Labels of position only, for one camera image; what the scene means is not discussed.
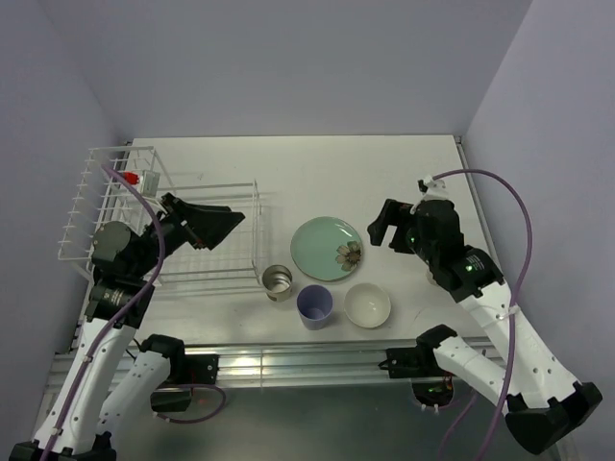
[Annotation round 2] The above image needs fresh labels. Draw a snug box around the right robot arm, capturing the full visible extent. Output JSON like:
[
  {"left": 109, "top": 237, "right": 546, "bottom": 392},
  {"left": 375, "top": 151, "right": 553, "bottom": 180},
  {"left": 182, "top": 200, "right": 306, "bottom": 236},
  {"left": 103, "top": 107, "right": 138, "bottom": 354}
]
[{"left": 367, "top": 199, "right": 603, "bottom": 454}]

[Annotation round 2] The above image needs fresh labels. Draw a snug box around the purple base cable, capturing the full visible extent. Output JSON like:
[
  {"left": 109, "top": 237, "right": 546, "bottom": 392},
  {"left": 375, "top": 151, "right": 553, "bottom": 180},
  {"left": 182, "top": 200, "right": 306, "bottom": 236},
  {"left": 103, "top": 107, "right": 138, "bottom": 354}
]
[{"left": 158, "top": 383, "right": 228, "bottom": 425}]

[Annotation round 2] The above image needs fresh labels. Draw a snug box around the beige ceramic bowl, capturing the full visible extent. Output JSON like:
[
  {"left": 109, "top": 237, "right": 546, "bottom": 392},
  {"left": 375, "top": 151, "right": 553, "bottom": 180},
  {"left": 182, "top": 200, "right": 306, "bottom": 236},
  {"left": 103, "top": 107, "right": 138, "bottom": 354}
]
[{"left": 343, "top": 283, "right": 391, "bottom": 329}]

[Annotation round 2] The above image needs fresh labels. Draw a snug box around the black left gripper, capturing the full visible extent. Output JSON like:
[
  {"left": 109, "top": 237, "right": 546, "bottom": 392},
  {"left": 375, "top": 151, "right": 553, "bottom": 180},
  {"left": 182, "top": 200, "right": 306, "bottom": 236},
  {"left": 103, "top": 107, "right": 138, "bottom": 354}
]
[{"left": 131, "top": 192, "right": 244, "bottom": 277}]

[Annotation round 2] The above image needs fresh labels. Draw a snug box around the steel cup with brown band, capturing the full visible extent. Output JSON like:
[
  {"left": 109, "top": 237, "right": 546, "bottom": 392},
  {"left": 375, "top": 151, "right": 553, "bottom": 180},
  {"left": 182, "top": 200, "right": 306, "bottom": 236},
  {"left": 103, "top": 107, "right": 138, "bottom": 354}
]
[{"left": 261, "top": 264, "right": 293, "bottom": 303}]

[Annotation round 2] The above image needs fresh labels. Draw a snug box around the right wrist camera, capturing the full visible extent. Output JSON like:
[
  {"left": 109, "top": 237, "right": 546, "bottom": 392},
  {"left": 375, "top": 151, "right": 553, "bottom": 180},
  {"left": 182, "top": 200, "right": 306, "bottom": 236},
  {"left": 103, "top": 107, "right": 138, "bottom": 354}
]
[{"left": 418, "top": 176, "right": 449, "bottom": 202}]

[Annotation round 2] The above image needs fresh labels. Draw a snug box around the green floral plate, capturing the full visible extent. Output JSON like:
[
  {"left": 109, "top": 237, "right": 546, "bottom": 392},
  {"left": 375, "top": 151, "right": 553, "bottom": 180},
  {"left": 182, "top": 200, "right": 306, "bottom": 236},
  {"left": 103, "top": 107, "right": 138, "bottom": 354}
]
[{"left": 290, "top": 216, "right": 363, "bottom": 282}]

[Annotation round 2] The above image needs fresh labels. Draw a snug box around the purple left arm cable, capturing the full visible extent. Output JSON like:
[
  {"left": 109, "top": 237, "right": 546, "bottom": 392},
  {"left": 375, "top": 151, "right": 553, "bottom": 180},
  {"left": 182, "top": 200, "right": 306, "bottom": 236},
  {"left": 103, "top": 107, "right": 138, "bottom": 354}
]
[{"left": 37, "top": 161, "right": 169, "bottom": 461}]

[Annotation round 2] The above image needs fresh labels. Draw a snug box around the white wire dish rack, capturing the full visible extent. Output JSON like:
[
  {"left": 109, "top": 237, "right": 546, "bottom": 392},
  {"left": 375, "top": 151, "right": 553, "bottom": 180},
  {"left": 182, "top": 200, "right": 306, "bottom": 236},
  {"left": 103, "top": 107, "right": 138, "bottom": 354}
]
[{"left": 58, "top": 145, "right": 262, "bottom": 294}]

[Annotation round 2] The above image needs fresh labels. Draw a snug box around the aluminium mounting rail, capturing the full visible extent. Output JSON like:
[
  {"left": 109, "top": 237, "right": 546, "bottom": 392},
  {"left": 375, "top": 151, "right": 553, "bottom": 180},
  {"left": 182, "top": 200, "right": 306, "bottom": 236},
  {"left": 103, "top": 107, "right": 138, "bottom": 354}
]
[{"left": 185, "top": 340, "right": 415, "bottom": 389}]

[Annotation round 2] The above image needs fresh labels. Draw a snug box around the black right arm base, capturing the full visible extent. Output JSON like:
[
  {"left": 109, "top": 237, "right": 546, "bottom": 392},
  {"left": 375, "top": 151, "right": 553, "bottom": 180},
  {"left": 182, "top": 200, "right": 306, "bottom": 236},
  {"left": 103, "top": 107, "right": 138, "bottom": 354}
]
[{"left": 378, "top": 346, "right": 455, "bottom": 407}]

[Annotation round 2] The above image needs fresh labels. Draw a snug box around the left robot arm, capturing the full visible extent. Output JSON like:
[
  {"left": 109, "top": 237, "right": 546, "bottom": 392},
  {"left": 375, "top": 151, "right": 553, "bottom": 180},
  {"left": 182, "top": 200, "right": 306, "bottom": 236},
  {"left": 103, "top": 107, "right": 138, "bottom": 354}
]
[{"left": 10, "top": 193, "right": 245, "bottom": 460}]

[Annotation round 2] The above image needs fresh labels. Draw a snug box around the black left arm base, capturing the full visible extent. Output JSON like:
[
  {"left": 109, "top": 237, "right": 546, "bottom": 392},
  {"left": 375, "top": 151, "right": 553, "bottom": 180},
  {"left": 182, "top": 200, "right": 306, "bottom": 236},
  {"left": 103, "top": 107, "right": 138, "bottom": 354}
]
[{"left": 150, "top": 353, "right": 220, "bottom": 414}]

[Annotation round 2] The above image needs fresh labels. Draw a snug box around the lilac plastic cup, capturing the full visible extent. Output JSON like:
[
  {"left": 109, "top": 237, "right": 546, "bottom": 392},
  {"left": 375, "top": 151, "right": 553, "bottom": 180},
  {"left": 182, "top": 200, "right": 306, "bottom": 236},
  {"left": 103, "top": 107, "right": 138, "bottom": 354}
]
[{"left": 296, "top": 284, "right": 333, "bottom": 330}]

